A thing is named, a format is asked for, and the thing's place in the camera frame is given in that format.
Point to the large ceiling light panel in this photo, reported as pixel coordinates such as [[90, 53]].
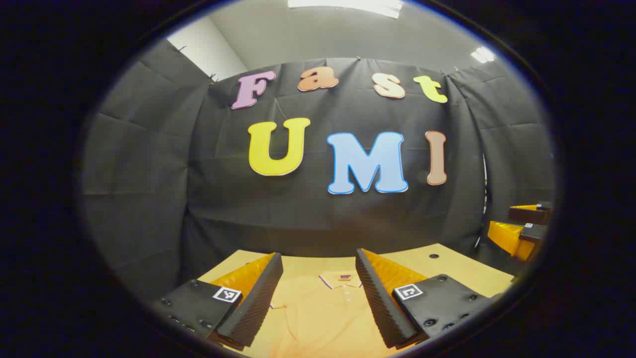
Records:
[[348, 6]]

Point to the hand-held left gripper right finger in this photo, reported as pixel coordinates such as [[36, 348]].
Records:
[[380, 303]]

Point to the orange T-shirt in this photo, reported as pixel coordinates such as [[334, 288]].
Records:
[[323, 318]]

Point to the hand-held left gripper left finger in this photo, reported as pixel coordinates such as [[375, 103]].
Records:
[[253, 303]]

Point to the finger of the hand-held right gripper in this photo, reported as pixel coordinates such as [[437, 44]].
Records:
[[526, 215], [507, 238]]

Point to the small ceiling light panel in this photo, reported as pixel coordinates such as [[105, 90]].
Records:
[[483, 54]]

